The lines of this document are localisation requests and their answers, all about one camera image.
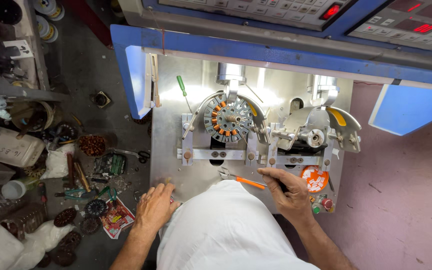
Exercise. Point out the person's right hand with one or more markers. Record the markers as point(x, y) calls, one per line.
point(293, 197)

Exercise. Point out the person's left hand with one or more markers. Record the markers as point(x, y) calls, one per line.
point(155, 210)

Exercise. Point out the green push button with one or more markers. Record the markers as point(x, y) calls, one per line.
point(315, 209)

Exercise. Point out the orange lid with white pieces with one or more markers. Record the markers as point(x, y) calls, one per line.
point(313, 179)

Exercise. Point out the red push button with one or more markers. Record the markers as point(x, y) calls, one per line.
point(327, 203)

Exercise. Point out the red printed packet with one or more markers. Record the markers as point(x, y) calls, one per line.
point(116, 219)

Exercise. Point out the dark round stator core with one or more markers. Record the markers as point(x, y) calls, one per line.
point(96, 208)
point(90, 225)
point(65, 217)
point(70, 240)
point(64, 258)

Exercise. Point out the black and green packet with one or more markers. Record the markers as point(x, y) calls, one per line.
point(109, 165)

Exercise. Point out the empty steel winding head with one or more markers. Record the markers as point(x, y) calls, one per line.
point(315, 129)

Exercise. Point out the person's white garment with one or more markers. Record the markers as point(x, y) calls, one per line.
point(223, 232)

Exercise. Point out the wooden sticks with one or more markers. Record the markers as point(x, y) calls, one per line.
point(78, 172)

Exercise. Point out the blue steel coil winding machine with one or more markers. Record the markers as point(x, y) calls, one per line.
point(186, 123)

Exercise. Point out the stator with copper coils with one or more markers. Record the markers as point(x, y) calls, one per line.
point(221, 120)

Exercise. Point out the white filled plastic bag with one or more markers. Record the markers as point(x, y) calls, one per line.
point(56, 163)

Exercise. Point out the square metal part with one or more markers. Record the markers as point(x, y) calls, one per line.
point(100, 99)

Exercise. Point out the white capped plastic bottle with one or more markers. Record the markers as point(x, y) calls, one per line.
point(17, 187)

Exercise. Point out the heap of clear plastic bottles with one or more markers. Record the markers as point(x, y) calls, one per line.
point(9, 217)

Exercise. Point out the heap of white plastic bags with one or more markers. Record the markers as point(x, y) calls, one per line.
point(9, 247)

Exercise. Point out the dirty plastic bucket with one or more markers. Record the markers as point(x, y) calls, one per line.
point(32, 114)

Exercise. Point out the white plastic tray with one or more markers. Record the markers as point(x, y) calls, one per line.
point(11, 147)

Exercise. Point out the grey control panel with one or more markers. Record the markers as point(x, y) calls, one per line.
point(261, 9)
point(407, 26)

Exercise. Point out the cluttered wooden shelf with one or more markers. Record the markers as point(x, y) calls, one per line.
point(9, 48)

